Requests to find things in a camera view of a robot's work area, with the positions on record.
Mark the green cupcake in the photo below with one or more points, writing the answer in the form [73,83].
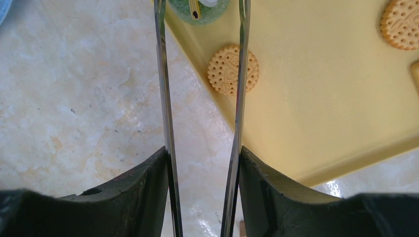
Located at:
[199,12]

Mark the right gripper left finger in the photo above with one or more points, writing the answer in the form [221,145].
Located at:
[129,205]

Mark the blue three-tier cake stand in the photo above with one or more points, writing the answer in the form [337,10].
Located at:
[4,9]

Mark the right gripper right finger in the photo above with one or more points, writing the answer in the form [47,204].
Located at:
[275,205]

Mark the brown wooden blocks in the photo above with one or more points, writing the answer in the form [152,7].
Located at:
[242,229]

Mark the metal tongs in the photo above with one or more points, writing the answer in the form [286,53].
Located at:
[230,200]

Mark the yellow serving tray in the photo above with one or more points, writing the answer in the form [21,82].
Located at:
[332,96]

